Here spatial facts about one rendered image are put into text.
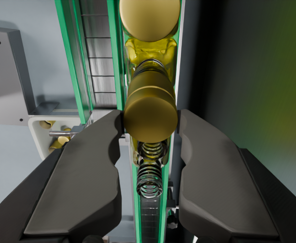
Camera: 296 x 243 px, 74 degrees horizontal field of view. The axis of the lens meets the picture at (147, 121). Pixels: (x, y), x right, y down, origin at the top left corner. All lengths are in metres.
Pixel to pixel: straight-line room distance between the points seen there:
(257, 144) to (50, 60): 0.53
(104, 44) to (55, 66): 0.23
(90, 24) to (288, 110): 0.35
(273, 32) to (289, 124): 0.09
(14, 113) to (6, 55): 0.17
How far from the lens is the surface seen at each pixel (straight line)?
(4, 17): 0.64
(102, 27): 0.42
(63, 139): 0.65
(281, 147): 0.22
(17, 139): 0.82
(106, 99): 0.46
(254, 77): 0.26
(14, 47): 0.61
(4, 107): 0.69
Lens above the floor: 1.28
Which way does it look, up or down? 58 degrees down
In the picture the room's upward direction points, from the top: 178 degrees counter-clockwise
